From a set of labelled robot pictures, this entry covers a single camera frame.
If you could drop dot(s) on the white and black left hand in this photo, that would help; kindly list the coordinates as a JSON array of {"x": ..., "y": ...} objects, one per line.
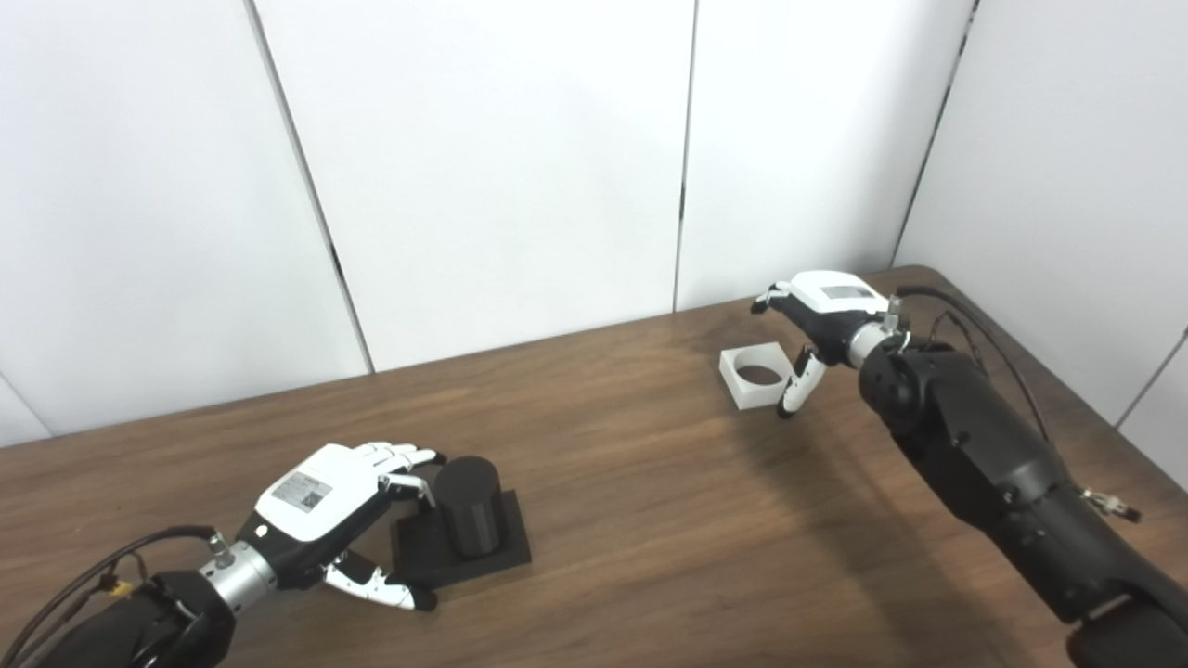
[{"x": 306, "y": 501}]

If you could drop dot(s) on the white and black right hand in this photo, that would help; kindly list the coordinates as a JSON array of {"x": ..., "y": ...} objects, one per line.
[{"x": 835, "y": 306}]

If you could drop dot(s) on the white square piece with hole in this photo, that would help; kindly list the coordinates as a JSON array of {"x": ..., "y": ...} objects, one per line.
[{"x": 742, "y": 394}]

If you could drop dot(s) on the black peg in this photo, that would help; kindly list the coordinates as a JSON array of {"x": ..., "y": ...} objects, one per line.
[{"x": 469, "y": 506}]

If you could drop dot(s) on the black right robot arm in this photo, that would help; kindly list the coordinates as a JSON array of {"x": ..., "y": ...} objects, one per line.
[{"x": 984, "y": 445}]

